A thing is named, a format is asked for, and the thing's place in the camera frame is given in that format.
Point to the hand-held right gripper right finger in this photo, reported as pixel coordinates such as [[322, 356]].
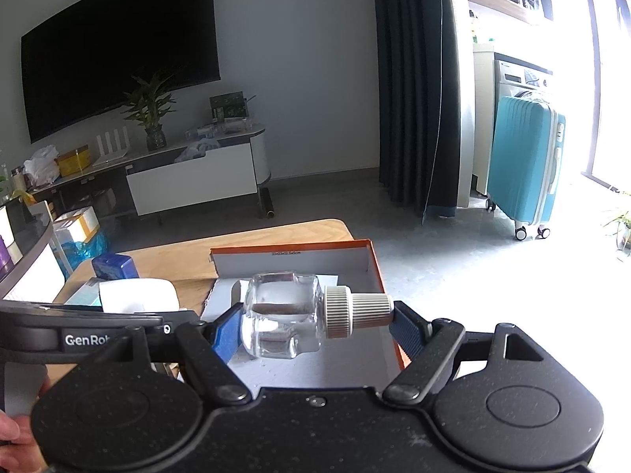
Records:
[[405, 330]]

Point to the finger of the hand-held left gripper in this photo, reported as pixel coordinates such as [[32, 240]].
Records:
[[180, 316]]

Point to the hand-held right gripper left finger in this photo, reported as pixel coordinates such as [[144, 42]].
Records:
[[227, 335]]

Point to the white adapter box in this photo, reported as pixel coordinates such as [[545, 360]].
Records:
[[138, 295]]

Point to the clear glass dropper bottle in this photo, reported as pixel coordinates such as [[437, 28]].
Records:
[[281, 315]]

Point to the orange cardboard box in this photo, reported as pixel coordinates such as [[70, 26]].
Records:
[[345, 276]]

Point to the person's left hand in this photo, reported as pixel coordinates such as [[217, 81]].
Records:
[[12, 431]]

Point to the light teal box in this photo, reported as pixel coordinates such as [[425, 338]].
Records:
[[84, 293]]

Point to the curved grey and white counter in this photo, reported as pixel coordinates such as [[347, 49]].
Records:
[[29, 266]]

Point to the blue tin box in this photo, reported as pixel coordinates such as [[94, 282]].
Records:
[[114, 267]]

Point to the purple box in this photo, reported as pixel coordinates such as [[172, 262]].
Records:
[[4, 251]]

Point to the blue plastic bag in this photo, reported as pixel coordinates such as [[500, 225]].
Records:
[[81, 256]]

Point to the cardboard box with yellow tape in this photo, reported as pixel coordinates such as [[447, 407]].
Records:
[[76, 224]]

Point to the black roll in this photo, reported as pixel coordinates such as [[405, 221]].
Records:
[[267, 202]]

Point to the white and grey television cabinet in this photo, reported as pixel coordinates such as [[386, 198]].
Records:
[[197, 177]]

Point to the clear crumpled plastic bag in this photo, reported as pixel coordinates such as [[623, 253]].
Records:
[[197, 150]]

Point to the white plastic bag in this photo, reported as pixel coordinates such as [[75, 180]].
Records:
[[40, 165]]

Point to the white router with antennas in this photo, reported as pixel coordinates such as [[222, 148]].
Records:
[[113, 150]]

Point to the teal hard-shell suitcase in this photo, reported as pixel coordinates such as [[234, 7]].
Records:
[[525, 157]]

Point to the bamboo plant in glass vase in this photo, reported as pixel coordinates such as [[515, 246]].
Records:
[[150, 108]]

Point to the dark green printed box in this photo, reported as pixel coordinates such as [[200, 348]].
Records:
[[227, 106]]

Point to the small potted plant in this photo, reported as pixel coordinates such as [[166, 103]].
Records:
[[622, 229]]

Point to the dark blue curtain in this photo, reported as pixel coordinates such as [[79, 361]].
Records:
[[419, 83]]

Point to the silver washing machine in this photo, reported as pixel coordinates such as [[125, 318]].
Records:
[[522, 74]]

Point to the black wall television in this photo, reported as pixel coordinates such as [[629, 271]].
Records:
[[118, 34]]

